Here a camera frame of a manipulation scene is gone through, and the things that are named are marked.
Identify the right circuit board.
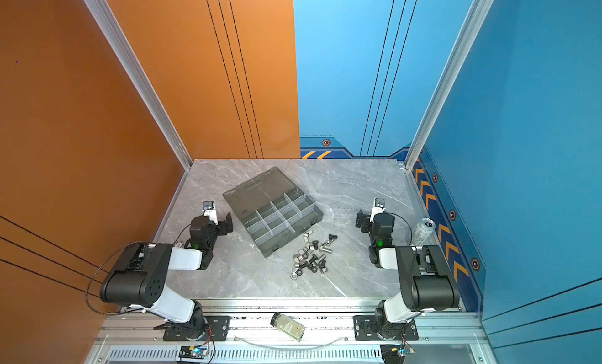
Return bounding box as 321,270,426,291
380,345,415,364

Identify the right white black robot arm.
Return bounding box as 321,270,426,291
355,211,460,340

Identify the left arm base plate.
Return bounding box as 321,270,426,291
155,315,230,343

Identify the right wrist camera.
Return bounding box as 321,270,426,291
370,198,386,223

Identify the grey plastic organizer box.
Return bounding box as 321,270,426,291
223,167,324,257

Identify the silver drink can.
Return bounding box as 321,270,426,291
411,218,435,246

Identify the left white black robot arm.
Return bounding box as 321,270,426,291
100,212,234,342

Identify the pile of screws and nuts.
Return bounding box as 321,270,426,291
291,230,336,279

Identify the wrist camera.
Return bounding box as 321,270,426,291
370,198,386,223
202,200,218,224

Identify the aluminium front rail frame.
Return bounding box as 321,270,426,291
86,298,495,363

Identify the small glass jar on rail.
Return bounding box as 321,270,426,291
271,312,306,342

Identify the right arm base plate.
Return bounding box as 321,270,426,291
353,315,420,341

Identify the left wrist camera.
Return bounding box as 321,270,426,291
202,200,218,224

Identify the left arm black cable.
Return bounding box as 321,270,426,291
84,222,194,316

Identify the left green circuit board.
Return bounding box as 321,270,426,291
177,345,211,363

